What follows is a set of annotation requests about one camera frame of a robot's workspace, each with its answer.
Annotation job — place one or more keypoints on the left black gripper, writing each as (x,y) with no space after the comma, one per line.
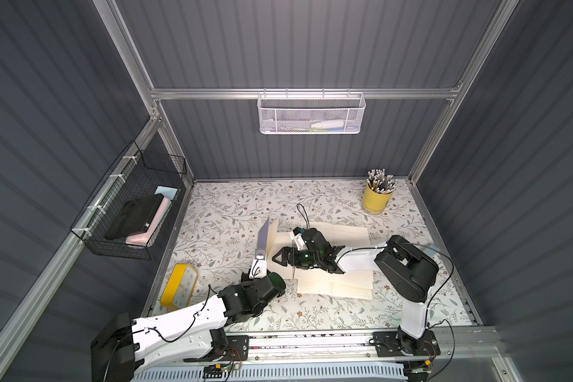
(248,277)

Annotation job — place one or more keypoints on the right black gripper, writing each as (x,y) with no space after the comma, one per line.
(291,256)

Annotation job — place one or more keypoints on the purple cover notebook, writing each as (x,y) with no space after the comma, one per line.
(262,238)

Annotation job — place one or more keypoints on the cream lined notebook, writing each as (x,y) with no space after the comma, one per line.
(333,282)

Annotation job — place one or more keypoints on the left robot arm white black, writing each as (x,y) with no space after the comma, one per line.
(172,329)

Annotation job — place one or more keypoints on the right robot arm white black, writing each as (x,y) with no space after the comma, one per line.
(411,272)

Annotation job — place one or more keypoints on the yellow framed box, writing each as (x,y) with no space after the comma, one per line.
(180,287)

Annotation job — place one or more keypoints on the yellow pencil cup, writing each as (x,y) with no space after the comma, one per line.
(373,202)

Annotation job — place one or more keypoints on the bundle of pencils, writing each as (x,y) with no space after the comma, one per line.
(380,182)

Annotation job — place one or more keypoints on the light blue sticky notes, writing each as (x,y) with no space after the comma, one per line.
(167,192)

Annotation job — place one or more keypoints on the black pouch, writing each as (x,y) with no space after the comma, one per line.
(134,217)

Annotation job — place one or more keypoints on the white tube in basket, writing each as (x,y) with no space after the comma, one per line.
(329,125)

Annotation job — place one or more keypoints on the white wire mesh basket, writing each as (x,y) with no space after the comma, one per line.
(293,113)

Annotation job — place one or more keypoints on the black wire wall basket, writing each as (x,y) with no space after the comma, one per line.
(137,174)

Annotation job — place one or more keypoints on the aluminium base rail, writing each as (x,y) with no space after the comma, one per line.
(441,342)

